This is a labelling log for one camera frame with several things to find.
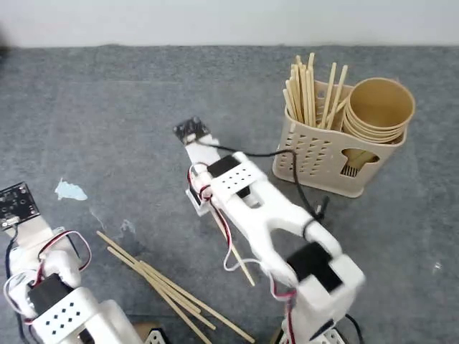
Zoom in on beige plastic slotted basket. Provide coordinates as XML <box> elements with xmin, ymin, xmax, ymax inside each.
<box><xmin>271</xmin><ymin>79</ymin><xmax>408</xmax><ymax>199</ymax></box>

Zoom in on wooden chopstick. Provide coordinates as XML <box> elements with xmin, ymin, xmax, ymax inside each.
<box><xmin>106</xmin><ymin>247</ymin><xmax>214</xmax><ymax>344</ymax></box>
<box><xmin>295</xmin><ymin>54</ymin><xmax>311</xmax><ymax>125</ymax></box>
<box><xmin>282</xmin><ymin>88</ymin><xmax>298</xmax><ymax>120</ymax></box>
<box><xmin>326</xmin><ymin>64</ymin><xmax>349</xmax><ymax>129</ymax></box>
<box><xmin>320</xmin><ymin>62</ymin><xmax>338</xmax><ymax>129</ymax></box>
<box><xmin>290</xmin><ymin>63</ymin><xmax>306</xmax><ymax>123</ymax></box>
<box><xmin>209</xmin><ymin>203</ymin><xmax>257</xmax><ymax>287</ymax></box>
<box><xmin>307</xmin><ymin>52</ymin><xmax>317</xmax><ymax>128</ymax></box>
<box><xmin>95</xmin><ymin>231</ymin><xmax>202</xmax><ymax>315</ymax></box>
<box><xmin>138</xmin><ymin>260</ymin><xmax>256</xmax><ymax>343</ymax></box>
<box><xmin>150</xmin><ymin>275</ymin><xmax>218</xmax><ymax>330</ymax></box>
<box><xmin>285</xmin><ymin>80</ymin><xmax>303</xmax><ymax>122</ymax></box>

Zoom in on brown paper cup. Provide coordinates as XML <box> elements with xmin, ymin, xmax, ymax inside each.
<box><xmin>341</xmin><ymin>114</ymin><xmax>407</xmax><ymax>145</ymax></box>
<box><xmin>345</xmin><ymin>102</ymin><xmax>412</xmax><ymax>135</ymax></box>
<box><xmin>348</xmin><ymin>77</ymin><xmax>417</xmax><ymax>130</ymax></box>
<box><xmin>343</xmin><ymin>109</ymin><xmax>409</xmax><ymax>138</ymax></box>

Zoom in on pale blue paper scrap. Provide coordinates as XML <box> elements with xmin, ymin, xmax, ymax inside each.
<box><xmin>54</xmin><ymin>177</ymin><xmax>89</xmax><ymax>202</ymax></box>

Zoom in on black cable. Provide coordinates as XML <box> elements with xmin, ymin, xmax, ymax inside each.
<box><xmin>197</xmin><ymin>138</ymin><xmax>331</xmax><ymax>221</ymax></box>

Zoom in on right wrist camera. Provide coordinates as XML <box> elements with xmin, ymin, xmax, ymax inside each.
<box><xmin>173</xmin><ymin>115</ymin><xmax>209</xmax><ymax>145</ymax></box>

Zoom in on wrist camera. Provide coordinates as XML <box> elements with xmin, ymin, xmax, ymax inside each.
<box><xmin>0</xmin><ymin>181</ymin><xmax>42</xmax><ymax>231</ymax></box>
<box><xmin>173</xmin><ymin>115</ymin><xmax>209</xmax><ymax>145</ymax></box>

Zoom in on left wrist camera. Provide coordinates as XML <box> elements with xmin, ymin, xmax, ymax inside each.
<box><xmin>0</xmin><ymin>181</ymin><xmax>42</xmax><ymax>231</ymax></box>

